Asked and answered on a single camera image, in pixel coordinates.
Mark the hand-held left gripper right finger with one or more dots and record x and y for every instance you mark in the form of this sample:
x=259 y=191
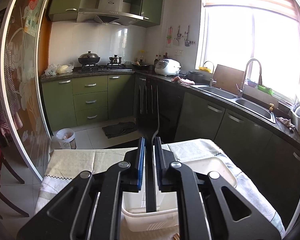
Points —
x=158 y=165

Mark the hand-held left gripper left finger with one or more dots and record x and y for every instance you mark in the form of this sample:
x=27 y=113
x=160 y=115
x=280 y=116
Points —
x=141 y=165

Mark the black utensil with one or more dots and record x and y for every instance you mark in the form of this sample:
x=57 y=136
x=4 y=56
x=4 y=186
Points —
x=151 y=200

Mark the dark floor mat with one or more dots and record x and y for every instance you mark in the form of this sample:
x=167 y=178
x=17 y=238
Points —
x=120 y=129

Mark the white plastic tray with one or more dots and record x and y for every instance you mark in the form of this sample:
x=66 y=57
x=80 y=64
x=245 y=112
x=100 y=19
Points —
x=207 y=170

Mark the pale patterned tablecloth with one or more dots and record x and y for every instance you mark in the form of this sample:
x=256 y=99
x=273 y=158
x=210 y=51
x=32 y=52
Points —
x=72 y=162

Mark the green drawer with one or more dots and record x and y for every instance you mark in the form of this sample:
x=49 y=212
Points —
x=90 y=101
x=90 y=85
x=91 y=116

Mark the white trash bin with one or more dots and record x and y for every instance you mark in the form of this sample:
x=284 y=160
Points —
x=65 y=141

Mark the pink cloth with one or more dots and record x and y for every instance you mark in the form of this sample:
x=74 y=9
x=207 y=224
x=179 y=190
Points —
x=183 y=80

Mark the black pot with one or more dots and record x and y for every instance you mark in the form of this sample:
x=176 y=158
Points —
x=195 y=75

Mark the white rice cooker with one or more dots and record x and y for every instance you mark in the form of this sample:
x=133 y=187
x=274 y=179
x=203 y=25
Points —
x=166 y=67

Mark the black frying pan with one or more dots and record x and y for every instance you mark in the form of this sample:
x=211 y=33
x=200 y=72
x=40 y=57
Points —
x=141 y=66

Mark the small steel faucet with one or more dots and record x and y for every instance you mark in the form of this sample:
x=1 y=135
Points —
x=211 y=80

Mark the green base cabinets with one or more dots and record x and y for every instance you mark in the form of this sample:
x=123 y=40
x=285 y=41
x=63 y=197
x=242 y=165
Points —
x=57 y=105

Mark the black gas stove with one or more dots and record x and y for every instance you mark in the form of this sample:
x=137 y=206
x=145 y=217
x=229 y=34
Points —
x=102 y=68

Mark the group of dark bottles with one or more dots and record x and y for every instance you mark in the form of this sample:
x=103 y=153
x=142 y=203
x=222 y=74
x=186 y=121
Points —
x=157 y=59

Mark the yellow basket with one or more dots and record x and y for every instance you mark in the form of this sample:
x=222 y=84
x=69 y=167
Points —
x=205 y=69

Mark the wooden cutting board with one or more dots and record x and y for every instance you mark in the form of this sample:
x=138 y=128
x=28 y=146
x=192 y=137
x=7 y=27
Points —
x=227 y=78

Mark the steel double sink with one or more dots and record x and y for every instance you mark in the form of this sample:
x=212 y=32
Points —
x=255 y=108

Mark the black wok with lid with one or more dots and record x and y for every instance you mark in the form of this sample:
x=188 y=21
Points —
x=89 y=58

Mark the blue bowl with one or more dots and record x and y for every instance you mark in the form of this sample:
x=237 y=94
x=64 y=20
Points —
x=251 y=83

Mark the white plastic bag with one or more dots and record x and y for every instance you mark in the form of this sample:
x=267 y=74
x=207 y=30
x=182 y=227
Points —
x=58 y=69

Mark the green tray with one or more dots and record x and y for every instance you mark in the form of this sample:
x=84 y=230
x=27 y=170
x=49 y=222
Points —
x=266 y=90

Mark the grey rag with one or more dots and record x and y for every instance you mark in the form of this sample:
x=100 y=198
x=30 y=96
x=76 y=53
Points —
x=285 y=123

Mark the tall steel faucet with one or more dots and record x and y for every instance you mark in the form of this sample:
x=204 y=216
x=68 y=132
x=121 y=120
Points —
x=247 y=65

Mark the kitchen window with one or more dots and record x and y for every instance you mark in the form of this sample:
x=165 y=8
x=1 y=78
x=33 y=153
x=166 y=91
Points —
x=230 y=42

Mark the flower patterned sliding door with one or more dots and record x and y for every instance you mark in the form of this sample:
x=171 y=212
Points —
x=22 y=80

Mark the checkered cloth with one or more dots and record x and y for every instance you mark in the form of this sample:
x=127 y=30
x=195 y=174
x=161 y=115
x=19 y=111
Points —
x=7 y=100

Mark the steel range hood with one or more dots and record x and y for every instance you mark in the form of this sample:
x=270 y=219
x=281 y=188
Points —
x=110 y=5

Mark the wall socket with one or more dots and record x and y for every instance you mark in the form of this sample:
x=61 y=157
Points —
x=179 y=53

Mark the hanging wall utensils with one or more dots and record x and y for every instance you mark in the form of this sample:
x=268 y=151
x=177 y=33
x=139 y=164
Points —
x=180 y=36

